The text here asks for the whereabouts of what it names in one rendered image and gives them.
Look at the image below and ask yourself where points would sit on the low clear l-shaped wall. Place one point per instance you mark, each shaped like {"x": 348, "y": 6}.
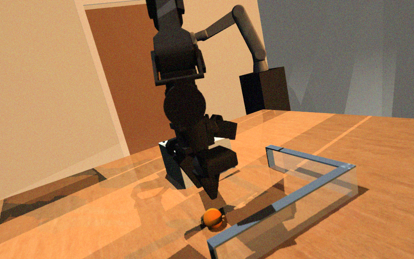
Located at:
{"x": 270, "y": 233}

